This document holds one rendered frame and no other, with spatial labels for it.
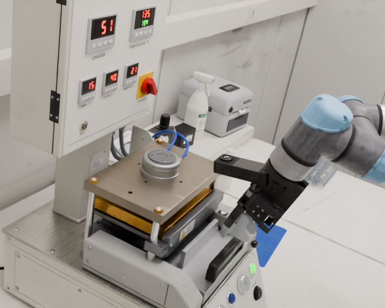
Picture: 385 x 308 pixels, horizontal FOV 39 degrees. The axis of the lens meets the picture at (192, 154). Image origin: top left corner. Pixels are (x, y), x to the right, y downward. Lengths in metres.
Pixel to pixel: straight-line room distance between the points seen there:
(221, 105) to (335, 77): 1.58
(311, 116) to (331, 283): 0.74
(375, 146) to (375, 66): 2.51
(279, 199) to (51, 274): 0.51
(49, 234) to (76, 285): 0.13
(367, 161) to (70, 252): 0.62
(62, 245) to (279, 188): 0.48
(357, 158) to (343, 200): 1.04
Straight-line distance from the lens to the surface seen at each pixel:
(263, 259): 1.57
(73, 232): 1.23
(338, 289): 1.56
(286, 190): 1.00
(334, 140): 0.93
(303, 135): 0.93
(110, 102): 1.12
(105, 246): 1.08
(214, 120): 2.09
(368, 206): 2.01
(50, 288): 1.23
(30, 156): 1.65
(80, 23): 0.97
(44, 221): 1.26
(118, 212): 1.09
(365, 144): 0.96
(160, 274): 1.04
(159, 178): 1.09
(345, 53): 3.49
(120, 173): 1.11
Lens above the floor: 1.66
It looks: 27 degrees down
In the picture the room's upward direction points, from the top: 11 degrees clockwise
